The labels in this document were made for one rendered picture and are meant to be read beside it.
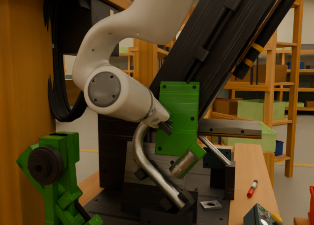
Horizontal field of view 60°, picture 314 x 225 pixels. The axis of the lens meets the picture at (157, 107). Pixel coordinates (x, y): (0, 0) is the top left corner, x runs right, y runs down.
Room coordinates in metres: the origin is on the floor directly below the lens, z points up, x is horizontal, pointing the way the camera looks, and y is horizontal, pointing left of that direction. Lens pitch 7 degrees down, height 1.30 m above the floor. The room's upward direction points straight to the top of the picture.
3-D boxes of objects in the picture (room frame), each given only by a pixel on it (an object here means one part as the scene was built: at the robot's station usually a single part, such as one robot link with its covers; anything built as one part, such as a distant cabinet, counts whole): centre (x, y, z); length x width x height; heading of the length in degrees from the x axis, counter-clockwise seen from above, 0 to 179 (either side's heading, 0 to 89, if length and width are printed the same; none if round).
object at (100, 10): (0.83, 0.20, 1.42); 0.17 x 0.12 x 0.15; 163
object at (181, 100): (0.79, -0.07, 1.17); 0.13 x 0.12 x 0.20; 163
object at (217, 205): (0.77, -0.16, 0.90); 0.06 x 0.04 x 0.01; 102
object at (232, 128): (0.93, -0.15, 1.11); 0.39 x 0.16 x 0.03; 73
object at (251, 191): (0.89, -0.33, 0.91); 0.13 x 0.02 x 0.02; 151
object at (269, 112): (4.20, -0.94, 1.19); 2.30 x 0.55 x 2.39; 28
